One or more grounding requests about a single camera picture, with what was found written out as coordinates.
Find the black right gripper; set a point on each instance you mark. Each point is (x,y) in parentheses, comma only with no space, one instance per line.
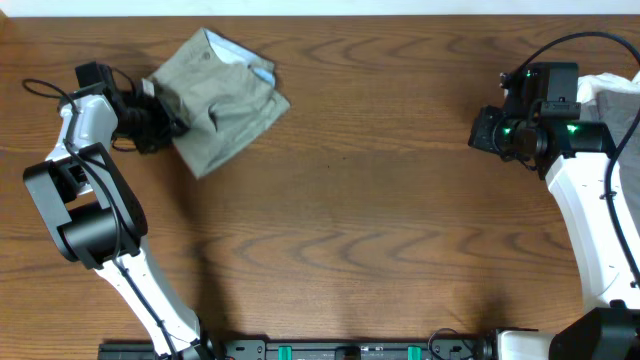
(479,133)

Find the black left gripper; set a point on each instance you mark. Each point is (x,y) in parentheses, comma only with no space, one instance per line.
(169,126)

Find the khaki green shorts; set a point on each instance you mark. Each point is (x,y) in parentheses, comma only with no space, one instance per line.
(224,93)

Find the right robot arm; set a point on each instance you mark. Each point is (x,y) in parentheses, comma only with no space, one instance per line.
(575,159)

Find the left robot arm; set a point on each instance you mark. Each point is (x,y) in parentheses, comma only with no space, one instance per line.
(94,218)

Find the white crumpled cloth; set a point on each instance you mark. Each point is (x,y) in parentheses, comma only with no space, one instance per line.
(595,85)

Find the grey folded garment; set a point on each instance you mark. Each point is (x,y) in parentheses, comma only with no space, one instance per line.
(618,111)

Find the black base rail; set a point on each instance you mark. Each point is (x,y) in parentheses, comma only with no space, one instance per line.
(446,346)

